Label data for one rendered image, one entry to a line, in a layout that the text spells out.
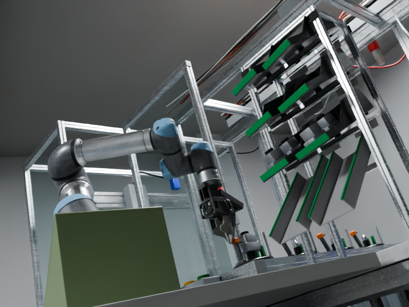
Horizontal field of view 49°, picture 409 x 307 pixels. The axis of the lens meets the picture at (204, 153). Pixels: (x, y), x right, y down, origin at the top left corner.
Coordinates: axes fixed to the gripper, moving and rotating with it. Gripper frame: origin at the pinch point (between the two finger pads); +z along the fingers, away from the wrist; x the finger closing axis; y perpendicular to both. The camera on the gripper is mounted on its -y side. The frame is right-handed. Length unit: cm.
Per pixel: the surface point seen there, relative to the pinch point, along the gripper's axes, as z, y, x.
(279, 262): 12.7, 0.0, 16.6
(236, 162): -76, -107, -82
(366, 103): -25, -20, 52
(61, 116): -186, -54, -216
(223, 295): 23, 57, 51
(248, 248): 3.8, -4.2, 2.1
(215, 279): 12.1, 13.2, 2.0
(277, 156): -16.4, -0.3, 28.4
